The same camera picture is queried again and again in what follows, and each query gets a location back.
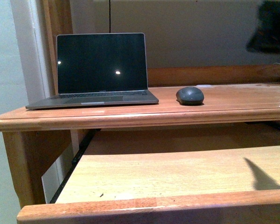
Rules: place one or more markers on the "grey open laptop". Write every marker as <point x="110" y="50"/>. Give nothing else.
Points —
<point x="99" y="70"/>

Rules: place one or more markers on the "wooden desk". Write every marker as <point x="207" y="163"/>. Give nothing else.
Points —
<point x="35" y="139"/>

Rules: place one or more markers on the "black left drawer rail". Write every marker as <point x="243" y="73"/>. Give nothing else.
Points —
<point x="81" y="150"/>

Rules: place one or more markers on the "dark grey computer mouse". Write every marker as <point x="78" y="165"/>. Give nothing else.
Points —
<point x="190" y="96"/>

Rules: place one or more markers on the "black blurred gripper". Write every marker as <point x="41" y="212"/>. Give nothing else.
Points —
<point x="266" y="38"/>

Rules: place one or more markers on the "wooden pull-out keyboard tray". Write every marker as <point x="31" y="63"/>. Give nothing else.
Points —
<point x="193" y="175"/>

